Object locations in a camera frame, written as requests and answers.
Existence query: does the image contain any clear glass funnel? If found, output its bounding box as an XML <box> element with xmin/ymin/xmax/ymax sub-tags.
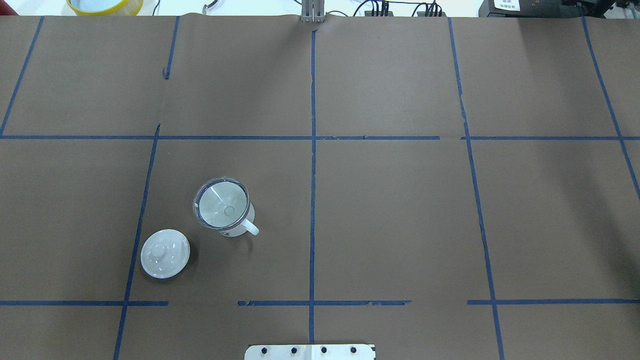
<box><xmin>192</xmin><ymin>177</ymin><xmax>250</xmax><ymax>231</ymax></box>

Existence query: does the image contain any white enamel mug blue rim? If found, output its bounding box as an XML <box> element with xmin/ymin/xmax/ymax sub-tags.
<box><xmin>218</xmin><ymin>202</ymin><xmax>259</xmax><ymax>238</ymax></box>

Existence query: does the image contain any white ceramic lid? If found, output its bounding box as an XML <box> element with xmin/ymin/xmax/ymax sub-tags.
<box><xmin>140</xmin><ymin>228</ymin><xmax>191</xmax><ymax>280</ymax></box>

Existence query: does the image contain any black box with label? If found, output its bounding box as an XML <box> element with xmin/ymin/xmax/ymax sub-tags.
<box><xmin>477</xmin><ymin>0</ymin><xmax>563</xmax><ymax>18</ymax></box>

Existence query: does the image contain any yellow tape roll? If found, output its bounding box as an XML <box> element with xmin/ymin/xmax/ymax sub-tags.
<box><xmin>66</xmin><ymin>0</ymin><xmax>144</xmax><ymax>16</ymax></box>

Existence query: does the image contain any aluminium frame post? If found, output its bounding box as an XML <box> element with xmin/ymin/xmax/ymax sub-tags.
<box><xmin>298</xmin><ymin>0</ymin><xmax>326</xmax><ymax>24</ymax></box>

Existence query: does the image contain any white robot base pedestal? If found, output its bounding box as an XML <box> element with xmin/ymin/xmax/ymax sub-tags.
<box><xmin>244</xmin><ymin>343</ymin><xmax>377</xmax><ymax>360</ymax></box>

